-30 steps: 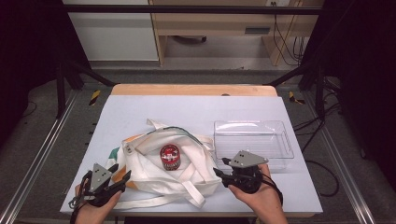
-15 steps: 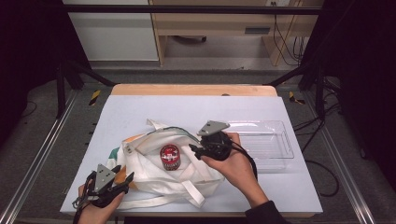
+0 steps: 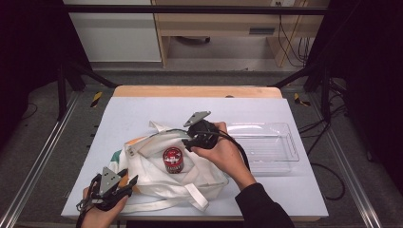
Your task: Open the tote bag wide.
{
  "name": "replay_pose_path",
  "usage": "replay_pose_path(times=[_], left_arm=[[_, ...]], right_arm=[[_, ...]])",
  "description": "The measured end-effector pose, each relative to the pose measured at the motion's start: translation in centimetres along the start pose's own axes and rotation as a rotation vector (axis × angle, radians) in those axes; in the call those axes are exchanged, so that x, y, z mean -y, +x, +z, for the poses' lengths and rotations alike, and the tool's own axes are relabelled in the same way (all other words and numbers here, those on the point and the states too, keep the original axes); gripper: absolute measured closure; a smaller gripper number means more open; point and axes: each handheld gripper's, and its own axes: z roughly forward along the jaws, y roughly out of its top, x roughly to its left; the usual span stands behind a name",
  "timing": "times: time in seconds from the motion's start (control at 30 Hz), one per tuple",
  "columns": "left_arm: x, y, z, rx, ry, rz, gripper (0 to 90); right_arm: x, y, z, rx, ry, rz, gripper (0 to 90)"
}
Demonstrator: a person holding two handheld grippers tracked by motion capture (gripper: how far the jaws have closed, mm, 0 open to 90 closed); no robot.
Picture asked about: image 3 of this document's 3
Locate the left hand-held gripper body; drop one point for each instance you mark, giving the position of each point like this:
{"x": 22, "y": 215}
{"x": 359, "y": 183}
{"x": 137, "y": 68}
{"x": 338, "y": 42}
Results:
{"x": 109, "y": 180}

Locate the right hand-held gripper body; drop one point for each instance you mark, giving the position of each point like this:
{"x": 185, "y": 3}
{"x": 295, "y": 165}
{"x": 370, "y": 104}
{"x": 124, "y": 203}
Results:
{"x": 202, "y": 133}

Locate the red can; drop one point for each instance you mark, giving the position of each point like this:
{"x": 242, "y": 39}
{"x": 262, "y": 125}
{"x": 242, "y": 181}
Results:
{"x": 172, "y": 160}

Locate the white printed tote bag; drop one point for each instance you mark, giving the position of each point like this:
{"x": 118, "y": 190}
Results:
{"x": 152, "y": 177}

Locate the person's right hand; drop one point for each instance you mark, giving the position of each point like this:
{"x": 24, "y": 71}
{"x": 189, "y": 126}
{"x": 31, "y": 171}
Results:
{"x": 226, "y": 158}

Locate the person's left hand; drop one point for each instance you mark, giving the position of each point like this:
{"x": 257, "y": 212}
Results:
{"x": 98, "y": 218}

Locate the pale table cover board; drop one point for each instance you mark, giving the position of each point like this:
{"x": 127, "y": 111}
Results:
{"x": 142, "y": 110}

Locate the clear plastic tray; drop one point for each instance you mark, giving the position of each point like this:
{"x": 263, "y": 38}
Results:
{"x": 272, "y": 148}

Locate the yellow black tape strip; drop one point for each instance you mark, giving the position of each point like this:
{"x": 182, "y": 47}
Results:
{"x": 297, "y": 99}
{"x": 96, "y": 99}

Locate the black metal stand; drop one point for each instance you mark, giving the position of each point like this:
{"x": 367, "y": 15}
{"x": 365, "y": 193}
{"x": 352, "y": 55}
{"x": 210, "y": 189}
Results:
{"x": 62, "y": 91}
{"x": 325, "y": 95}

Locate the light wooden desk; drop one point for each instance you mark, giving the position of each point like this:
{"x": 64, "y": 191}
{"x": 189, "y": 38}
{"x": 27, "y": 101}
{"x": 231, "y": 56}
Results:
{"x": 218, "y": 23}

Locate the white cabinet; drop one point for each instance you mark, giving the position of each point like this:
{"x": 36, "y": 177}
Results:
{"x": 117, "y": 34}

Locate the black curtain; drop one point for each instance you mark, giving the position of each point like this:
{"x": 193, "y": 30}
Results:
{"x": 367, "y": 63}
{"x": 28, "y": 47}

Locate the aluminium rail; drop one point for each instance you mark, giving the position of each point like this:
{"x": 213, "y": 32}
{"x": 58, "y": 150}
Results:
{"x": 348, "y": 164}
{"x": 38, "y": 161}

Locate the black horizontal frame bar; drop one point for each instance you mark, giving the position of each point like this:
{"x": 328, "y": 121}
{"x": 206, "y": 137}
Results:
{"x": 190, "y": 9}

